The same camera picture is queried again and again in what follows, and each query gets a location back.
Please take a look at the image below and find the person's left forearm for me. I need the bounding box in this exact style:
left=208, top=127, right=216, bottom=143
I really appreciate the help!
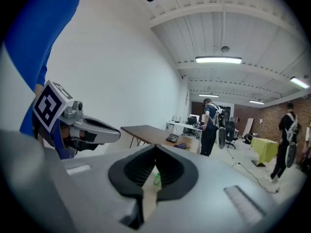
left=35, top=83, right=47, bottom=101

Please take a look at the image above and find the person's blue shirt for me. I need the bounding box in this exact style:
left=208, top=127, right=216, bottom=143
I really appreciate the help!
left=2, top=0, right=88, bottom=137

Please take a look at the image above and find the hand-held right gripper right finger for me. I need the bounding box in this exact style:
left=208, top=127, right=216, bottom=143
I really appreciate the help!
left=148, top=144, right=296, bottom=233

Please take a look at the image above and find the black floor cable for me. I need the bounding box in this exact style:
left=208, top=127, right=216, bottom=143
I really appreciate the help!
left=225, top=148, right=280, bottom=194

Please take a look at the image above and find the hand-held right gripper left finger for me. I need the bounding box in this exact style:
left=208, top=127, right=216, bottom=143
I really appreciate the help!
left=43, top=143, right=157, bottom=233

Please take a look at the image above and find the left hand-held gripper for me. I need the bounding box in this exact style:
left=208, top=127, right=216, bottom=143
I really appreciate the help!
left=32, top=79, right=121, bottom=160

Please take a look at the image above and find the white desk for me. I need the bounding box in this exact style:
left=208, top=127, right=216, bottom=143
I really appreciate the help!
left=166, top=121, right=203, bottom=140

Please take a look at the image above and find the white board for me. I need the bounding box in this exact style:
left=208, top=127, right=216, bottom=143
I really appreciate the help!
left=243, top=117, right=255, bottom=140

